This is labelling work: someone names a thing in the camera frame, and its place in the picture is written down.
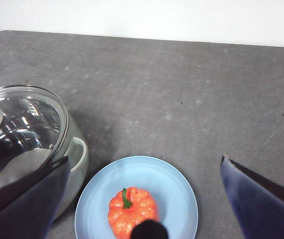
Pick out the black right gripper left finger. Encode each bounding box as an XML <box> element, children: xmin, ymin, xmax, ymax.
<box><xmin>0</xmin><ymin>156</ymin><xmax>71</xmax><ymax>239</ymax></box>

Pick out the orange pumpkin with green stem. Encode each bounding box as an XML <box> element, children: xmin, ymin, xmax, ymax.
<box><xmin>107</xmin><ymin>187</ymin><xmax>160</xmax><ymax>239</ymax></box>

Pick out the blue plate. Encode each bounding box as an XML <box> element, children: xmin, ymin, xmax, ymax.
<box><xmin>74</xmin><ymin>155</ymin><xmax>199</xmax><ymax>239</ymax></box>

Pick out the glass lid with green knob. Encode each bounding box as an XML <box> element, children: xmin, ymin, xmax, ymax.
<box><xmin>0</xmin><ymin>84</ymin><xmax>70</xmax><ymax>197</ymax></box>

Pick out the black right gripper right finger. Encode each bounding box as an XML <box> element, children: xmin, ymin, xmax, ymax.
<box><xmin>220</xmin><ymin>153</ymin><xmax>284</xmax><ymax>239</ymax></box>

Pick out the pale green electric steamer pot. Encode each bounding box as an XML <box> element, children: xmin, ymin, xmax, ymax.
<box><xmin>49</xmin><ymin>109</ymin><xmax>90</xmax><ymax>224</ymax></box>

